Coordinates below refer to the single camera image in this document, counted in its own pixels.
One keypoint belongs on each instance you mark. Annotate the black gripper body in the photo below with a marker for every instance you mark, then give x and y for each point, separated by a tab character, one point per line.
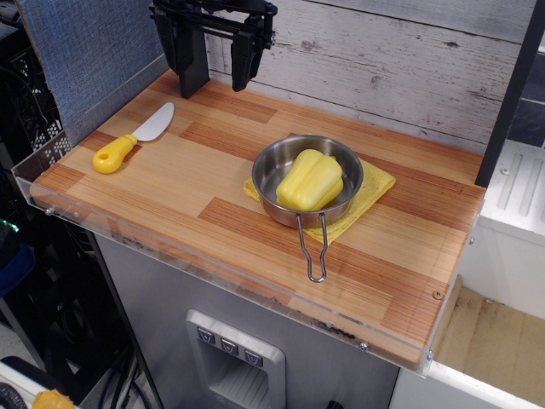
225	19

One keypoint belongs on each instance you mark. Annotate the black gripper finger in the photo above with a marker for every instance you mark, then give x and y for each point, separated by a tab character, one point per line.
246	53
167	33

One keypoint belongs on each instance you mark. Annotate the black vertical post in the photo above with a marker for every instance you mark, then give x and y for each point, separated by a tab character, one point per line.
516	85
194	67

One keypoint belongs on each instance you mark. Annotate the steel pan with wire handle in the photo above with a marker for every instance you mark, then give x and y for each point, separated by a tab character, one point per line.
273	165

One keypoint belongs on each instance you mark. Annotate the yellow cloth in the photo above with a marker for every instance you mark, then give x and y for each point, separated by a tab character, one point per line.
376	183

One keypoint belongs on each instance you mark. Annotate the white toy sink unit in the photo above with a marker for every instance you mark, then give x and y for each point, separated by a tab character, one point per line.
491	340

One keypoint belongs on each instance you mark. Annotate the yellow handled toy knife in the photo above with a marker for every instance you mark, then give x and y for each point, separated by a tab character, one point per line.
109	158

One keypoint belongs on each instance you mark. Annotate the black vertical post right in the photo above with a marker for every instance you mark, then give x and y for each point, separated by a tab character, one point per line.
516	85

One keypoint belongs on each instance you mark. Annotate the black equipment rack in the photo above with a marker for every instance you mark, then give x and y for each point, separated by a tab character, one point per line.
53	294

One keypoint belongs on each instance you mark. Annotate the clear acrylic table guard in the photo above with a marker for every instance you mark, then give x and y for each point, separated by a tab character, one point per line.
178	232

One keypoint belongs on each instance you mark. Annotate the silver toy fridge dispenser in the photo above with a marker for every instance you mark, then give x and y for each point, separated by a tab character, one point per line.
236	370

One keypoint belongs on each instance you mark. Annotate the yellow toy bell pepper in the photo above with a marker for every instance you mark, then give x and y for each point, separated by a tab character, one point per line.
314	180

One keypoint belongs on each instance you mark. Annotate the black vertical post left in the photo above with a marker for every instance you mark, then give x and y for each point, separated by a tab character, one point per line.
194	67

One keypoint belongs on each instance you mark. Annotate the blue fabric panel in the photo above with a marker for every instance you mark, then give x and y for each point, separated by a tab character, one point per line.
96	55

